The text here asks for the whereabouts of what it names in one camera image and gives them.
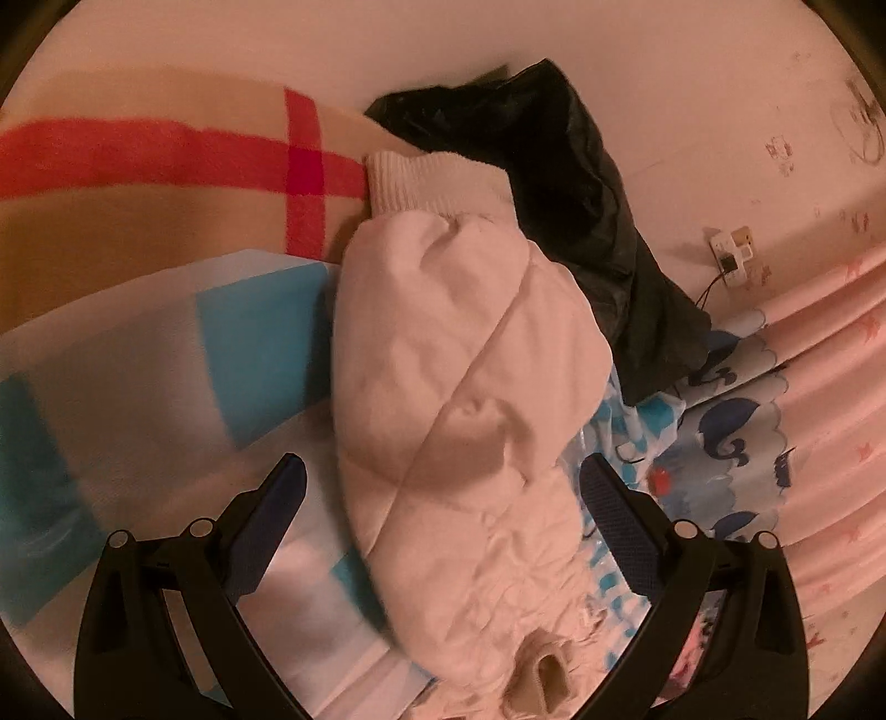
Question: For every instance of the white wall socket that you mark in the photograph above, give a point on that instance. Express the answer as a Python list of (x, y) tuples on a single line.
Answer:
[(730, 250)]

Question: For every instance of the black jacket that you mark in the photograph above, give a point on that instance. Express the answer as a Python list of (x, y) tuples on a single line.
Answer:
[(588, 208)]

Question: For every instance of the whale print cloth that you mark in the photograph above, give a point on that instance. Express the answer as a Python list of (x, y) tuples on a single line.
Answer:
[(727, 443)]

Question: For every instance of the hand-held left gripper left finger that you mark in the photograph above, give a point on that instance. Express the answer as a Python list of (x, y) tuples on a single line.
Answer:
[(277, 495)]

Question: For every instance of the pink star print cloth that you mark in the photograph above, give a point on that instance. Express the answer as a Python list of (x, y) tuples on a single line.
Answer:
[(830, 388)]

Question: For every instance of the blue white checkered bed sheet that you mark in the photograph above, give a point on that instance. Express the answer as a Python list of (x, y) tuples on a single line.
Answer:
[(249, 346)]

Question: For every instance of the tan red-striped plaid blanket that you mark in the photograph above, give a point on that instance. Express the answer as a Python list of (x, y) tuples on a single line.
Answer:
[(138, 208)]

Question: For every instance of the white padded jacket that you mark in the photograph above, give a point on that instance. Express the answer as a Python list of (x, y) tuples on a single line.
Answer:
[(443, 332)]

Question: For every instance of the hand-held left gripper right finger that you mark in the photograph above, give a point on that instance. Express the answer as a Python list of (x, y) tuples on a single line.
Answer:
[(609, 505)]

